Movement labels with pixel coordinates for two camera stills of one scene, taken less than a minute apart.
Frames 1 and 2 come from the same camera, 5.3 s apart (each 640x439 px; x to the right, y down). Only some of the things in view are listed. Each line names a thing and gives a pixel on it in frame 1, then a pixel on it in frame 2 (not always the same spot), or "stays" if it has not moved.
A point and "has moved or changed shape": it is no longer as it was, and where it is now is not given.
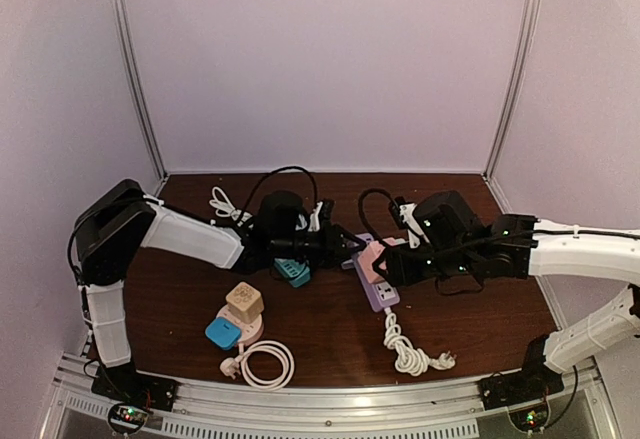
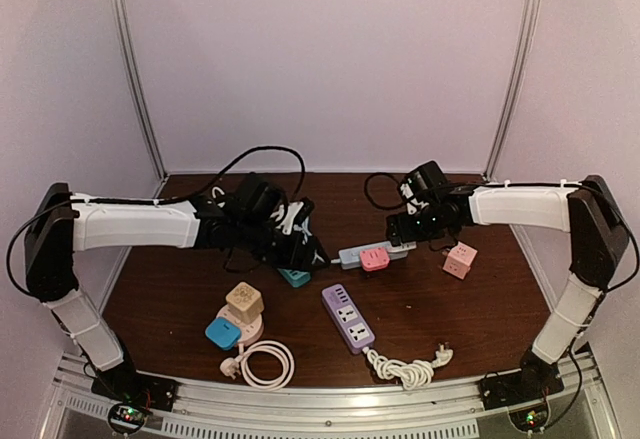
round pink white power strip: (250, 331) stays
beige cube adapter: (245, 302) stays
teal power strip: (292, 268) stays
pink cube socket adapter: (366, 259) has moved or changed shape
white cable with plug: (411, 360) to (409, 374)
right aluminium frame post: (517, 79) stays
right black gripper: (401, 271) to (399, 231)
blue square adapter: (223, 332) stays
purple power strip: (381, 294) to (348, 319)
